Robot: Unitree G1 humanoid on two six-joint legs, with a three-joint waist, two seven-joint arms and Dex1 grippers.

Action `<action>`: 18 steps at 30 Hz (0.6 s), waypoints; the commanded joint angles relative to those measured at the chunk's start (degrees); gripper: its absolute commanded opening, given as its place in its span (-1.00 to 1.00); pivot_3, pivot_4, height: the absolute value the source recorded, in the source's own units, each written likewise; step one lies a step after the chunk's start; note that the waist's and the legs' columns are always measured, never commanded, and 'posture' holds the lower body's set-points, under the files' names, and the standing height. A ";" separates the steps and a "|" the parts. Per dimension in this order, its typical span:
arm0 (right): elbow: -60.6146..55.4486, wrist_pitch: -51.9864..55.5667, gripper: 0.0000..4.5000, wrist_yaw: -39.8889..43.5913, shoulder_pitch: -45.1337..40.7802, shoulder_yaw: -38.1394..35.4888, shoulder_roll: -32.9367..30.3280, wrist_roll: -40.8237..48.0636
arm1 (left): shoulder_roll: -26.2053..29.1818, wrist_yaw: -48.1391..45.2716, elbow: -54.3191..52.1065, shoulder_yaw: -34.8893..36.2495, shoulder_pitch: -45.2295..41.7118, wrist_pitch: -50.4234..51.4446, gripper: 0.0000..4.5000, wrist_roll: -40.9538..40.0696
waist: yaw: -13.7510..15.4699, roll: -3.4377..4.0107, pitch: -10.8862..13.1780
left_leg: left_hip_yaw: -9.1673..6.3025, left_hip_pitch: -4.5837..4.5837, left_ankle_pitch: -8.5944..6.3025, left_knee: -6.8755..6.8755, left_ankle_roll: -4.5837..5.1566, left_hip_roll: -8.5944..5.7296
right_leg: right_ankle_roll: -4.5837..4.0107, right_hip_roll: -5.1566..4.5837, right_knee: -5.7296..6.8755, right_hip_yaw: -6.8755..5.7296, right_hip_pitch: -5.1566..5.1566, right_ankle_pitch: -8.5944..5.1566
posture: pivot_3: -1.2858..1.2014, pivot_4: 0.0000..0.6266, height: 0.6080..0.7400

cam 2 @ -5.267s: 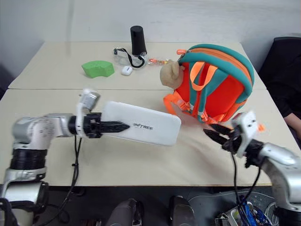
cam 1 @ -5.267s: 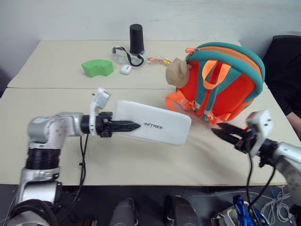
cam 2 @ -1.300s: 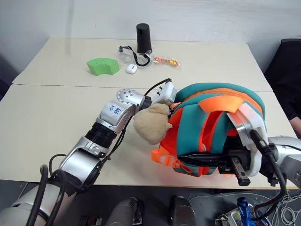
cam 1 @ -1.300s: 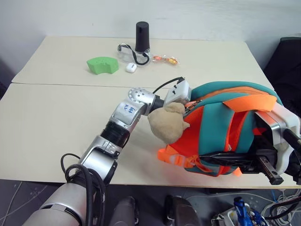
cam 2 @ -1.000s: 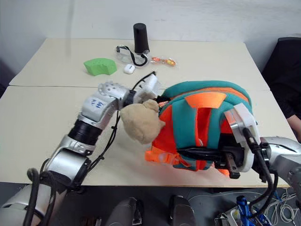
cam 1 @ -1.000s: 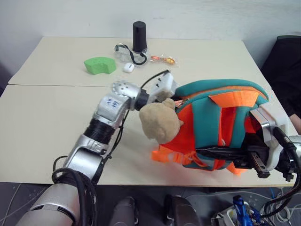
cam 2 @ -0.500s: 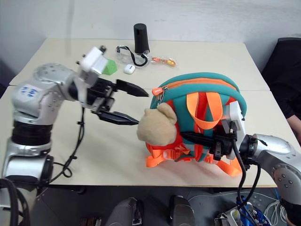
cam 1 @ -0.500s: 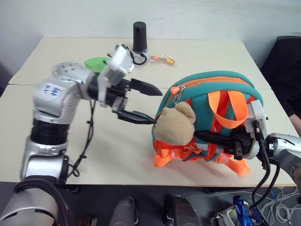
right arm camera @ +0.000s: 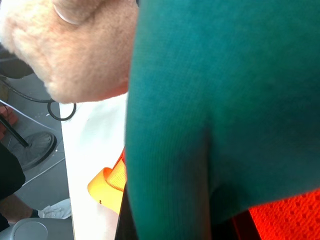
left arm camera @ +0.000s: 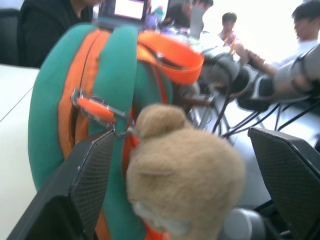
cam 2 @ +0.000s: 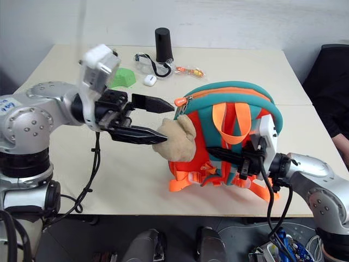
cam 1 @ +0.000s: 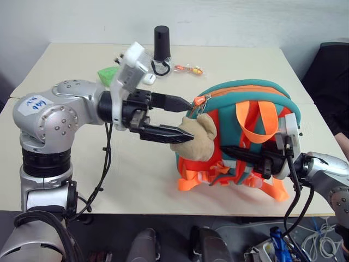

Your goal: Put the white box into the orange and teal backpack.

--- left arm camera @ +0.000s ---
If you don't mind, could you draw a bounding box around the black table cable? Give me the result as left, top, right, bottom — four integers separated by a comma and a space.
222, 101, 320, 138

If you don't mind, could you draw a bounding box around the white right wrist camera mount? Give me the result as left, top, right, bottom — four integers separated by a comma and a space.
248, 74, 266, 101

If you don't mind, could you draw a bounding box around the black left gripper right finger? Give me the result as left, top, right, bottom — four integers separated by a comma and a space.
248, 126, 320, 240

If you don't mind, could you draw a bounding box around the grey round robot joint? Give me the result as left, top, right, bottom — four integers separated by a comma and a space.
223, 207, 267, 240

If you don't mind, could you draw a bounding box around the dark haired person in grey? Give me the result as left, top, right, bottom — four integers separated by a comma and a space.
163, 0, 215, 35

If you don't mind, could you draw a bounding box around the dark brown flat object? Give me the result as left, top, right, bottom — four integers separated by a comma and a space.
183, 94, 216, 107

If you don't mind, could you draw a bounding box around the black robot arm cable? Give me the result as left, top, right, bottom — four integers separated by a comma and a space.
211, 58, 232, 135

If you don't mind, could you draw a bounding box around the person in black hoodie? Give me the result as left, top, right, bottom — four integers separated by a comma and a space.
19, 0, 104, 69

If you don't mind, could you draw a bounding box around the orange zipper pull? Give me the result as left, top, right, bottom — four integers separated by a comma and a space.
71, 87, 127, 126

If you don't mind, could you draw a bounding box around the purple framed screen device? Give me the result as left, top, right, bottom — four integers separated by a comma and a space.
96, 0, 149, 30

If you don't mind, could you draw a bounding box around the orange and teal backpack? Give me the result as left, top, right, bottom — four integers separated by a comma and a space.
27, 22, 205, 240

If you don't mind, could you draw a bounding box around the tan plush toy pendant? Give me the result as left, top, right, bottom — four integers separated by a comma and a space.
124, 104, 246, 240

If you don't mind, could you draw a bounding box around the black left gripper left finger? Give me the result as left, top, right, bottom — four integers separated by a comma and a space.
4, 129, 116, 240

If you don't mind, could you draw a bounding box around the seated person in white shirt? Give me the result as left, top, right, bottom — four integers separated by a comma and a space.
216, 11, 242, 47

